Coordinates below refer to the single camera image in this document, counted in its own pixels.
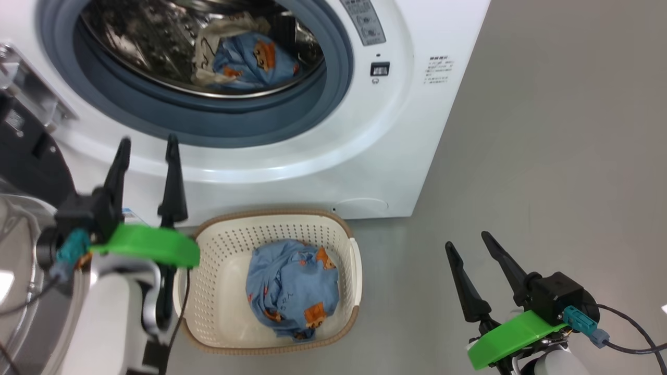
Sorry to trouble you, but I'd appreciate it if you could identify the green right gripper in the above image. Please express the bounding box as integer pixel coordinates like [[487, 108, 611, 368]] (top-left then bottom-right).
[[446, 232, 569, 375]]

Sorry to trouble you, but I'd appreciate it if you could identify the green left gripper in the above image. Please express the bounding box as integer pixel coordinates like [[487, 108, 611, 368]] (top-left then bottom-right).
[[89, 134, 201, 331]]

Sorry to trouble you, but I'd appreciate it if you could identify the black round glass washer door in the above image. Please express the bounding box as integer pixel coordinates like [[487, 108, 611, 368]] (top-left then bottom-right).
[[0, 94, 92, 375]]

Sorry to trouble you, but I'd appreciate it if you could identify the cream and blue cartoon garment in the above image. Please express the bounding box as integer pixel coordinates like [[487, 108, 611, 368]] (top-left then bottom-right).
[[192, 13, 301, 90]]

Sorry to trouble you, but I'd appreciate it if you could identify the blue cartoon print garment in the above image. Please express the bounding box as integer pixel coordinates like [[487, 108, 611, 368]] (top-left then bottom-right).
[[246, 240, 340, 342]]

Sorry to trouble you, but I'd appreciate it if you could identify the metal door hinge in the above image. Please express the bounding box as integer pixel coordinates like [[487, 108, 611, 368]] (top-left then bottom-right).
[[0, 44, 79, 126]]

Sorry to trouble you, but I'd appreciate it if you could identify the white front-load washing machine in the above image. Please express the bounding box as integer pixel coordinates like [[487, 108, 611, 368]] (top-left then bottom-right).
[[0, 0, 491, 230]]

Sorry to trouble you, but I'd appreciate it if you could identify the cream perforated laundry basket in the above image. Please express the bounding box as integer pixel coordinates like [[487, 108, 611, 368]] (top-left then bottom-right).
[[175, 209, 363, 356]]

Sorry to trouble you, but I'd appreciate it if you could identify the round white filter cover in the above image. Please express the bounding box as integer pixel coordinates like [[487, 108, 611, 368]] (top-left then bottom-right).
[[333, 197, 389, 214]]

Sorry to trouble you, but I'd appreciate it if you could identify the grey warning label sticker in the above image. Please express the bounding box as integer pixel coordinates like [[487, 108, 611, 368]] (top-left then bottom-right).
[[340, 0, 387, 46]]

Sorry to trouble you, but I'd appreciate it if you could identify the left camera cable teal plug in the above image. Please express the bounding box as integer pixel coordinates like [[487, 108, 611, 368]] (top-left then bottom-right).
[[0, 229, 92, 318]]

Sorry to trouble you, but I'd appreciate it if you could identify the camera cable teal plug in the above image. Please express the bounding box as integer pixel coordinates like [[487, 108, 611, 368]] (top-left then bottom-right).
[[563, 304, 667, 375], [0, 229, 92, 318]]

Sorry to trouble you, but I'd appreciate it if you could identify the right camera cable teal plug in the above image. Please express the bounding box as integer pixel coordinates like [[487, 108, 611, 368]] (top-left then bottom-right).
[[563, 304, 667, 375]]

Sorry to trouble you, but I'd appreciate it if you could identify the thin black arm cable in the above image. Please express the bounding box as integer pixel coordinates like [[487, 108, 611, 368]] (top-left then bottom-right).
[[143, 267, 191, 375]]

